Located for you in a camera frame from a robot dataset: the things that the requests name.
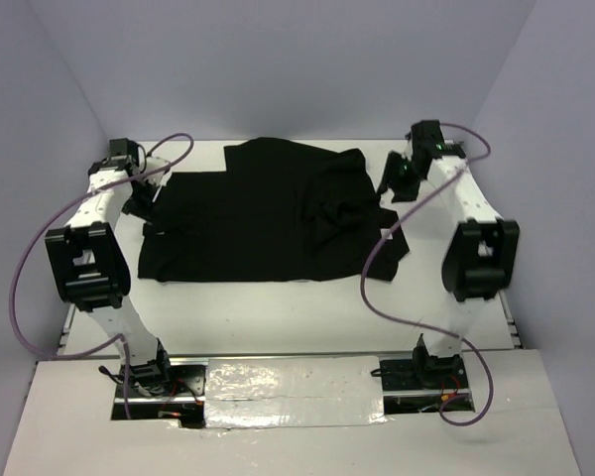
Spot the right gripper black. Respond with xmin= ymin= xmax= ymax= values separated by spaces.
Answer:
xmin=375 ymin=151 xmax=424 ymax=204

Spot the black long sleeve shirt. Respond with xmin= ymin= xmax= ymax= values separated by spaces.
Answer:
xmin=138 ymin=138 xmax=410 ymax=283

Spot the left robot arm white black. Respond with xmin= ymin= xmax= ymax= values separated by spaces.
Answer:
xmin=45 ymin=138 xmax=175 ymax=397

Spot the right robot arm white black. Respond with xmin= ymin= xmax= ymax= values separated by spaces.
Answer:
xmin=377 ymin=120 xmax=521 ymax=388

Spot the white foam board front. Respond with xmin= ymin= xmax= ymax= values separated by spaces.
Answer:
xmin=5 ymin=350 xmax=579 ymax=475

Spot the silver foil sheet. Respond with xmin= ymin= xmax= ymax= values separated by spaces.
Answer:
xmin=204 ymin=356 xmax=387 ymax=429

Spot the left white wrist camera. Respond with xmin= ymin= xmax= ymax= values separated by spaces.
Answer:
xmin=140 ymin=156 xmax=171 ymax=187

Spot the aluminium rail left edge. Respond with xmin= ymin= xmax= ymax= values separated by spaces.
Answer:
xmin=52 ymin=303 xmax=76 ymax=361

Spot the aluminium rail edge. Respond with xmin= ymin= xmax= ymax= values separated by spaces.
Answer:
xmin=453 ymin=140 xmax=522 ymax=348
xmin=52 ymin=303 xmax=76 ymax=361

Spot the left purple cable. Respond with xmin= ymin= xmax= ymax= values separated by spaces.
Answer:
xmin=11 ymin=132 xmax=195 ymax=420

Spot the purple cable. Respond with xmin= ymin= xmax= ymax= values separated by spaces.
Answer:
xmin=359 ymin=122 xmax=493 ymax=427
xmin=11 ymin=132 xmax=195 ymax=420

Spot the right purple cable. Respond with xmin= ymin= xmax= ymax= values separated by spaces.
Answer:
xmin=359 ymin=122 xmax=493 ymax=427

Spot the aluminium rail right edge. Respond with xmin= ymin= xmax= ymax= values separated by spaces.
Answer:
xmin=453 ymin=140 xmax=522 ymax=348

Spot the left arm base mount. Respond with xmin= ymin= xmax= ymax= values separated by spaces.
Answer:
xmin=99 ymin=359 xmax=207 ymax=429

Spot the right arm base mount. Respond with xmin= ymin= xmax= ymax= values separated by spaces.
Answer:
xmin=370 ymin=335 xmax=468 ymax=396

